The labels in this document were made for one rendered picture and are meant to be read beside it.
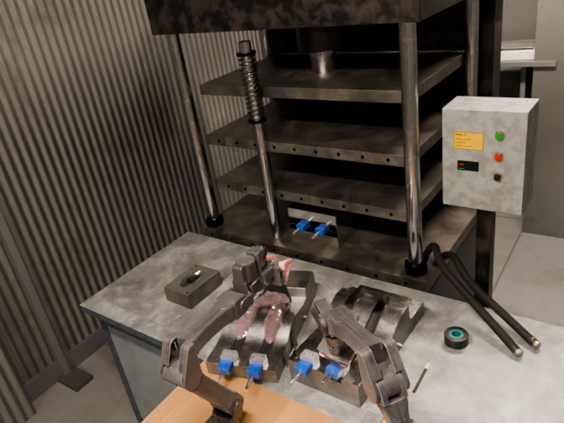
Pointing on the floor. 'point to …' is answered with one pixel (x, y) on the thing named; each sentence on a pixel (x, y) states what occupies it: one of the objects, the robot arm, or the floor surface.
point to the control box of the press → (488, 165)
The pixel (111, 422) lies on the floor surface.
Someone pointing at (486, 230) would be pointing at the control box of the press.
